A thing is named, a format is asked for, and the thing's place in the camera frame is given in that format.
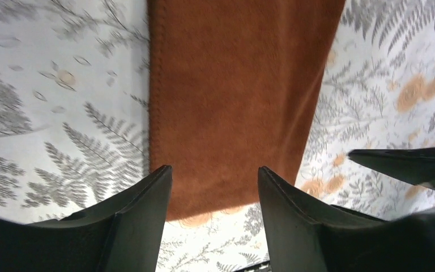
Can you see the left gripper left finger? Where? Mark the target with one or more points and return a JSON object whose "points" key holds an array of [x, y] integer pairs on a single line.
{"points": [[121, 233]]}

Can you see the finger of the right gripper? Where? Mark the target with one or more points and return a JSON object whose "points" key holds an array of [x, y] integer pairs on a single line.
{"points": [[416, 167]]}

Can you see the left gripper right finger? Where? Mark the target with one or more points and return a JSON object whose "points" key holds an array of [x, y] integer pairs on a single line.
{"points": [[306, 234]]}

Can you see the brown towel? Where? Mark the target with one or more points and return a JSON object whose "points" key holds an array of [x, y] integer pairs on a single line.
{"points": [[233, 86]]}

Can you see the floral table mat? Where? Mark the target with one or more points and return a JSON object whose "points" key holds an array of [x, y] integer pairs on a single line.
{"points": [[75, 122]]}

